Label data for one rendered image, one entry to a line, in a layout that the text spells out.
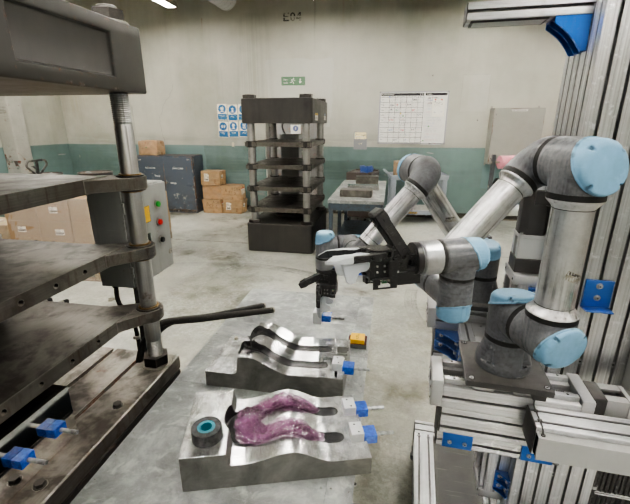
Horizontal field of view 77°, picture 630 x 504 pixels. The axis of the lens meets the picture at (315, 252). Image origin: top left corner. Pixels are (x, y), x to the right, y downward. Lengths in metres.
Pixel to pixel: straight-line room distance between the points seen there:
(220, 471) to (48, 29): 1.18
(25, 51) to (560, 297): 1.35
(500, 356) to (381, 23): 7.08
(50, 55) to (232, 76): 7.15
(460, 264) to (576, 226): 0.27
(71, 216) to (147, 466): 4.09
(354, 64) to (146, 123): 4.33
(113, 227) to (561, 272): 1.50
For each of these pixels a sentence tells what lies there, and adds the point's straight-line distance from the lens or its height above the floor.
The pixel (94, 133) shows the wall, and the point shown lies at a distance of 9.88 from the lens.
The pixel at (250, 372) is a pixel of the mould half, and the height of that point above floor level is 0.88.
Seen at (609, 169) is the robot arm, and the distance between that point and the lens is 1.01.
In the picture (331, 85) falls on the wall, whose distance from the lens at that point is 7.83.
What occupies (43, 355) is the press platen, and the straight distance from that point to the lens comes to 1.49.
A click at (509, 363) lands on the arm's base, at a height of 1.08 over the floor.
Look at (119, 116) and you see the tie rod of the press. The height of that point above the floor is 1.73.
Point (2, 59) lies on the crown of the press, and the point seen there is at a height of 1.84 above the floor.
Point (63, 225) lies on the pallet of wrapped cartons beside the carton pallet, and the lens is 5.27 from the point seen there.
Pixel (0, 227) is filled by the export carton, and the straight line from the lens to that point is 6.17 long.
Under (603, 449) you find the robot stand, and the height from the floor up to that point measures 0.95.
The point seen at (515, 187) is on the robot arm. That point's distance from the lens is 1.08.
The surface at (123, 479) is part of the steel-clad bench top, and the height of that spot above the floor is 0.80.
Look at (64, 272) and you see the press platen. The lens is 1.39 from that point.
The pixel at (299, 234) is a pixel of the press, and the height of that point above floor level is 0.28.
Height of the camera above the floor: 1.71
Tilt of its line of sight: 18 degrees down
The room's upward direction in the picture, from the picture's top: straight up
